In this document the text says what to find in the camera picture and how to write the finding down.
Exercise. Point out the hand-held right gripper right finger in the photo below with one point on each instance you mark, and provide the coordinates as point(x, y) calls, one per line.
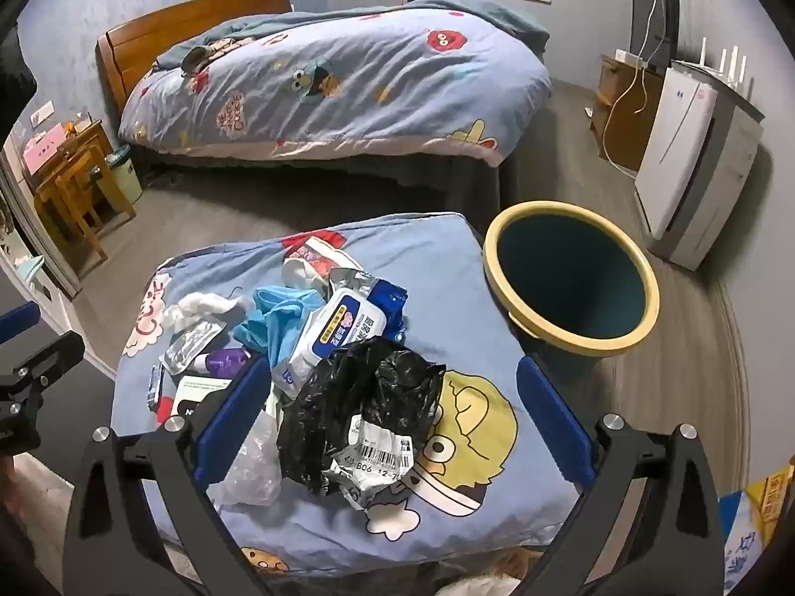
point(553, 422)

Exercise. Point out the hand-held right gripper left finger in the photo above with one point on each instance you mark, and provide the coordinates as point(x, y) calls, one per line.
point(233, 422)

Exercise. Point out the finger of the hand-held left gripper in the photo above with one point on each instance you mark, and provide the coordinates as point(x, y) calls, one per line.
point(43, 360)
point(18, 320)

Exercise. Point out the clear plastic bag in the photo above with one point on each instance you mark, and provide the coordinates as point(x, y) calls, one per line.
point(248, 465)

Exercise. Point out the purple tube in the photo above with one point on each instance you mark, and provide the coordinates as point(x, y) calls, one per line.
point(227, 361)

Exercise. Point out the small dark sachet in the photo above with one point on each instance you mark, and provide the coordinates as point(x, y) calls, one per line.
point(155, 385)

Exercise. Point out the silver foil blister pack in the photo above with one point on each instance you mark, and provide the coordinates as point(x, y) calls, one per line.
point(192, 344)

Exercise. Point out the white tissue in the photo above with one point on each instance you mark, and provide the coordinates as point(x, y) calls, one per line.
point(202, 307)

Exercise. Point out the white wet wipe packet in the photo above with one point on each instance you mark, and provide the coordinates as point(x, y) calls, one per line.
point(323, 335)

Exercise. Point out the teal bin with yellow rim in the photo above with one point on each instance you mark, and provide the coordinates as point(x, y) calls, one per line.
point(571, 285)

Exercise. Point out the black courier bag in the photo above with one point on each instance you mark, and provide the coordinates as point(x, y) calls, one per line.
point(372, 397)

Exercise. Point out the red and white packet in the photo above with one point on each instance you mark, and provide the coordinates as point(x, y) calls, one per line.
point(313, 251)

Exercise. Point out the cartoon print cushion cover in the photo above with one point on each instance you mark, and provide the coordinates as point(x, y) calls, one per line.
point(484, 347)

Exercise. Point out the thin dark thread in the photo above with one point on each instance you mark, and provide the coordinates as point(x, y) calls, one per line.
point(234, 291)

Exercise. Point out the wooden chair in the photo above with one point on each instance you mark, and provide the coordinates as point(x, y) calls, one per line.
point(81, 192)

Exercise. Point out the pink box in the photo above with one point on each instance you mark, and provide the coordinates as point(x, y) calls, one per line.
point(43, 149)

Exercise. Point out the small pale green bin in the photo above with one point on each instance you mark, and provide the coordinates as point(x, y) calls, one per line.
point(127, 177)

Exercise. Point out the cardboard box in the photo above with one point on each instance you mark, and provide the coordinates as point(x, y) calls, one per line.
point(773, 496)

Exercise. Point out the white air purifier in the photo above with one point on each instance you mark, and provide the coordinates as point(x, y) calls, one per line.
point(683, 161)

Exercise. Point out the wooden cabinet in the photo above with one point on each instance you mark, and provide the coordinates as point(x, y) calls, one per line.
point(621, 118)

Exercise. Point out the wooden bed headboard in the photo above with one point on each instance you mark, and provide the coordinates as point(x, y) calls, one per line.
point(161, 31)

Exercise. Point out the cartoon print duvet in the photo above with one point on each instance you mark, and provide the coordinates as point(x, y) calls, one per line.
point(348, 93)

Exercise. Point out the white power strip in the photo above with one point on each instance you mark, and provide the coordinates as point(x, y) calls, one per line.
point(626, 56)

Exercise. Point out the white router with antennas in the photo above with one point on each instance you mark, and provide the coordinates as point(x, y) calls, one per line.
point(726, 71)

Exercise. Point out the black monitor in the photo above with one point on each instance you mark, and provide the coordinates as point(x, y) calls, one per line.
point(652, 25)

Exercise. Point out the grey-blue blanket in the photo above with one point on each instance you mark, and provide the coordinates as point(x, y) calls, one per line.
point(484, 15)

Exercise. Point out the white wall switch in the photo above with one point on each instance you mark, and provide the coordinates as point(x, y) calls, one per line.
point(42, 113)

